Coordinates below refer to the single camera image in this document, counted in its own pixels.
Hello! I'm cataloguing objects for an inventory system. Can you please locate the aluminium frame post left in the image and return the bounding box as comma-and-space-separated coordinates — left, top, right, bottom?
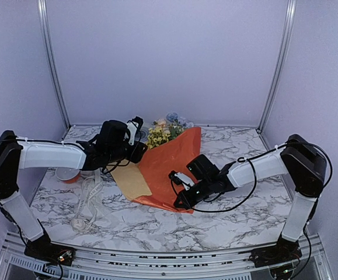
37, 0, 71, 129

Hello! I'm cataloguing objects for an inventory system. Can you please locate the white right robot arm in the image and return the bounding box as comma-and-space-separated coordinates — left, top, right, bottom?
168, 134, 333, 261

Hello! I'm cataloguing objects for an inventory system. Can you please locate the grey ringed plate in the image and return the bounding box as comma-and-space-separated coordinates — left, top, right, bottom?
137, 122, 154, 143

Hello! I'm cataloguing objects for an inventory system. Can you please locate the aluminium frame post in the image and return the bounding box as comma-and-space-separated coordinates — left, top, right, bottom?
37, 0, 71, 129
258, 0, 297, 134

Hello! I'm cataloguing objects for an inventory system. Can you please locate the orange cup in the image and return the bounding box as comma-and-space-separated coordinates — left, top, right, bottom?
55, 167, 80, 184

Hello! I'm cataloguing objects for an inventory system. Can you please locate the aluminium frame post right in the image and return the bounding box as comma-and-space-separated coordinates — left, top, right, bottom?
258, 0, 297, 134

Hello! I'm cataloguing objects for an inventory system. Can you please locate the green leafy fake stem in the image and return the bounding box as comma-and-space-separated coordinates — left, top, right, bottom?
169, 124, 186, 141

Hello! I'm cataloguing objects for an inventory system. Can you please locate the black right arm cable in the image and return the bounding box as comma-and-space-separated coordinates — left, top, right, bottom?
171, 139, 333, 213

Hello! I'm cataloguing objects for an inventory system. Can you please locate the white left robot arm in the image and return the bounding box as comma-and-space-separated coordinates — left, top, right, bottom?
0, 117, 147, 260

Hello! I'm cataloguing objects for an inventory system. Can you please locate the pink rose fake stem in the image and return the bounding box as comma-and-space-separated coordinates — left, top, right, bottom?
154, 118, 168, 128

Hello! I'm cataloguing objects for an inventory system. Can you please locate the cream ribbon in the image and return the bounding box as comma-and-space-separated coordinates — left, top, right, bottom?
70, 169, 103, 232

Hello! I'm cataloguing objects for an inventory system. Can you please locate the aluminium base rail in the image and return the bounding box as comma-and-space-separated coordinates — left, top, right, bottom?
0, 232, 334, 279

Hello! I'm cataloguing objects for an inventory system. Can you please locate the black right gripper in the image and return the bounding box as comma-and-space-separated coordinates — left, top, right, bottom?
173, 177, 214, 211

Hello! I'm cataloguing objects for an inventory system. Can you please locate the yellow daisy fake bunch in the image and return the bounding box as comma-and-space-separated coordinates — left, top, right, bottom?
146, 125, 171, 149

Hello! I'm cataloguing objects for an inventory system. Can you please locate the blue fake flower stem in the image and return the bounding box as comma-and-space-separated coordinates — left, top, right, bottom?
166, 112, 194, 129

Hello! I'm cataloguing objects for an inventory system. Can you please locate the brown orange wrapping paper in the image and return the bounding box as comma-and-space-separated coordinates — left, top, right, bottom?
110, 127, 202, 214

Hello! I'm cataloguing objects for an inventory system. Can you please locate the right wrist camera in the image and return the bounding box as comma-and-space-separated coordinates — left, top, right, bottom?
169, 170, 195, 191

